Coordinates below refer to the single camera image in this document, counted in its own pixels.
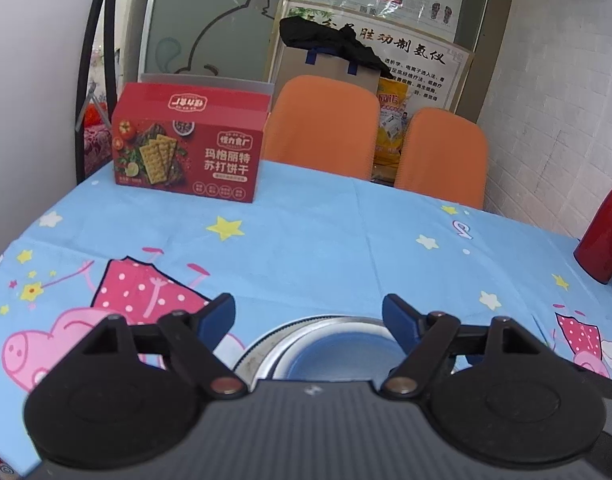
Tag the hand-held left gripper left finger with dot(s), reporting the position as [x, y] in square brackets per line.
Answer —
[217, 318]

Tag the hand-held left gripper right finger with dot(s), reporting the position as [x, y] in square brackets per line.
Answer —
[399, 318]

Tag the white gold-rimmed plate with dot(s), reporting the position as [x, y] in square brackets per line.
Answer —
[247, 360]

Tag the stainless steel bowl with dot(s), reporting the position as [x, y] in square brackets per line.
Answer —
[278, 352]

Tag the blue plastic bowl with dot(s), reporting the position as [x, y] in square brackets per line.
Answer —
[336, 356]

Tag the red cracker box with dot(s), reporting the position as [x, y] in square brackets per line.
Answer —
[186, 155]

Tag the orange chair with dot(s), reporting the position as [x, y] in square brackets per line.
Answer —
[443, 155]
[321, 125]

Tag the yellow packet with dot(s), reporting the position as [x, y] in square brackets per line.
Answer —
[390, 130]

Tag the red floral cloth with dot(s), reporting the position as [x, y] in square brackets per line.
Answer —
[97, 140]

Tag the red thermos flask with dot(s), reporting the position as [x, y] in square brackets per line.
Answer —
[603, 240]

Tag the black cloth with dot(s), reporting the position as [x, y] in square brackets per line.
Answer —
[326, 37]

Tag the frosted glass door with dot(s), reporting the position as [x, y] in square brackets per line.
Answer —
[211, 20]

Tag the text wall poster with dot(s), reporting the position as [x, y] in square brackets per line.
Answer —
[426, 55]

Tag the black metal frame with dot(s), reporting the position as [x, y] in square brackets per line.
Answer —
[86, 85]

